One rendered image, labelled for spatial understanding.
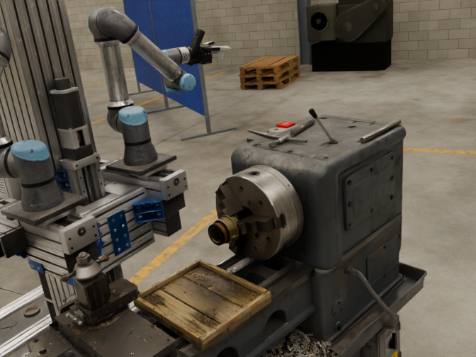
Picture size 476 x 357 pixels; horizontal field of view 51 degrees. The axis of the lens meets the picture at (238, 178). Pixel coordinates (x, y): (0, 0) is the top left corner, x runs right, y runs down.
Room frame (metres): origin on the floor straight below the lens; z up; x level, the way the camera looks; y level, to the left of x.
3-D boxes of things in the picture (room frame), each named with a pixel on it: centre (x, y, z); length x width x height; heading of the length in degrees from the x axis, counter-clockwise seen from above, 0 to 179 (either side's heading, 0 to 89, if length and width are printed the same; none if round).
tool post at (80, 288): (1.23, 0.45, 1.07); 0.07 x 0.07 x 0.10; 42
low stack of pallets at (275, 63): (9.87, -0.87, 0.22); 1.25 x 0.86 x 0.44; 153
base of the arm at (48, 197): (1.70, 0.72, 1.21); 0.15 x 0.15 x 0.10
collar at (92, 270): (1.23, 0.45, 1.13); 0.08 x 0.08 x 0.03
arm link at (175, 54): (2.34, 0.26, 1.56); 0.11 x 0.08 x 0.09; 121
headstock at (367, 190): (1.87, -0.33, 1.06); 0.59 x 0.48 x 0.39; 132
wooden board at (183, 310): (1.39, 0.16, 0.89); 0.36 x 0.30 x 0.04; 42
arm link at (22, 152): (1.70, 0.73, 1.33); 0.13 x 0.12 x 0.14; 73
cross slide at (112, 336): (1.18, 0.41, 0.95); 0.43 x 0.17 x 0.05; 42
